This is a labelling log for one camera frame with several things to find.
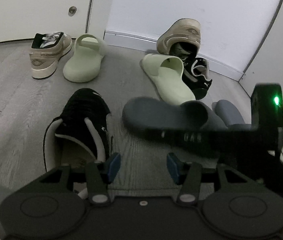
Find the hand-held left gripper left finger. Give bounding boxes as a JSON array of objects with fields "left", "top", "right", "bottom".
[{"left": 35, "top": 152, "right": 121, "bottom": 205}]

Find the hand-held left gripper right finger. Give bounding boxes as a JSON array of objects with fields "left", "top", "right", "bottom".
[{"left": 166, "top": 152, "right": 249, "bottom": 205}]

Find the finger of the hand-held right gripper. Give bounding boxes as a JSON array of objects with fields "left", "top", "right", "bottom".
[{"left": 182, "top": 100, "right": 209, "bottom": 130}]

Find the dark grey slide sandal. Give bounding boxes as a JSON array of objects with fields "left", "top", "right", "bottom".
[
  {"left": 214, "top": 99, "right": 252, "bottom": 130},
  {"left": 122, "top": 96, "right": 228, "bottom": 145}
]

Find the black suede sneaker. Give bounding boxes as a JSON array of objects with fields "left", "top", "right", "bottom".
[
  {"left": 181, "top": 57, "right": 213, "bottom": 100},
  {"left": 43, "top": 88, "right": 115, "bottom": 180}
]

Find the light green slide sandal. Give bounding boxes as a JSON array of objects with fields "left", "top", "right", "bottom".
[
  {"left": 141, "top": 54, "right": 196, "bottom": 105},
  {"left": 63, "top": 34, "right": 107, "bottom": 83}
]

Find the beige low-top sneaker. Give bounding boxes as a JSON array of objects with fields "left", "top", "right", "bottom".
[
  {"left": 30, "top": 31, "right": 73, "bottom": 80},
  {"left": 156, "top": 18, "right": 202, "bottom": 58}
]

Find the white baseboard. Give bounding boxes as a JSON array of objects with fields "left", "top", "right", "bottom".
[{"left": 105, "top": 29, "right": 244, "bottom": 82}]

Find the white cabinet panel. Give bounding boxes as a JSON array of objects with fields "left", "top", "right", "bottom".
[{"left": 239, "top": 0, "right": 283, "bottom": 168}]

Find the white door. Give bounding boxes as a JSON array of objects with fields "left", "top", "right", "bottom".
[{"left": 0, "top": 0, "right": 118, "bottom": 47}]

